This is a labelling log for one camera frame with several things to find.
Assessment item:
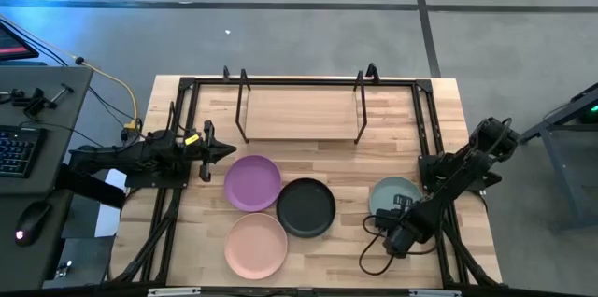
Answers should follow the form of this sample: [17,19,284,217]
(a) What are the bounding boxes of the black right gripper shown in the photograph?
[375,192,424,257]

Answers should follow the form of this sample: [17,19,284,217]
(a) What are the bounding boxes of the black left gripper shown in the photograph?
[186,120,237,182]

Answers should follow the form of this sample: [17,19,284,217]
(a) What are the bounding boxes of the grey-green plate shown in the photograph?
[368,176,424,217]

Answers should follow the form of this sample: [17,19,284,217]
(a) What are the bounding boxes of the purple plate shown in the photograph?
[223,154,283,213]

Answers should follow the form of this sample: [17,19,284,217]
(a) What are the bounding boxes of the black plate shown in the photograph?
[275,177,336,239]

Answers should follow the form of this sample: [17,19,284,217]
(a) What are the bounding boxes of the pink plate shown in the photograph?
[223,212,289,281]

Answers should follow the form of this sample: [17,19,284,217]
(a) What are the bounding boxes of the silver metal latch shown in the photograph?
[148,287,202,297]
[409,289,462,297]

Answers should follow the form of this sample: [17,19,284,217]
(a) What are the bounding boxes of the white paper sheet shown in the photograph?
[94,168,128,238]

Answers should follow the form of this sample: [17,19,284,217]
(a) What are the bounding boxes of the dark metal side table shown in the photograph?
[516,82,598,233]

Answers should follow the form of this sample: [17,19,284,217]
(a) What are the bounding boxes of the dark grey desk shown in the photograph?
[0,65,94,293]

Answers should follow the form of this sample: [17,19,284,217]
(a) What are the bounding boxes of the black clamp tool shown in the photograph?
[8,83,75,119]

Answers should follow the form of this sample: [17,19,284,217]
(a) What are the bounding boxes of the small metal clip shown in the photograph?
[55,259,74,279]

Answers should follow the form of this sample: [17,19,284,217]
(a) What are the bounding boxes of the black computer mouse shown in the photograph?
[13,201,52,248]

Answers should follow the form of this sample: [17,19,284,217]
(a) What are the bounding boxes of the black keyboard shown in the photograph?
[0,124,46,179]

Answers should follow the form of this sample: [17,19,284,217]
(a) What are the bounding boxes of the device with green light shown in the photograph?
[578,100,598,125]

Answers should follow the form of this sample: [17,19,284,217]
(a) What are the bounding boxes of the computer monitor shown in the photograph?
[0,23,39,63]

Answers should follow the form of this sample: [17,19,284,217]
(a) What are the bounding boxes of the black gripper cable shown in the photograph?
[358,215,438,277]

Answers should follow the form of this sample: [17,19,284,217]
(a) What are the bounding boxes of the black metal table frame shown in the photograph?
[109,63,504,289]

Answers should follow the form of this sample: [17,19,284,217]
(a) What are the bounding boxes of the yellow cable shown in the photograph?
[0,14,142,131]

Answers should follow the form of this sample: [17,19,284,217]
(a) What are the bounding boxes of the black strap bar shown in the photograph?
[55,164,127,209]

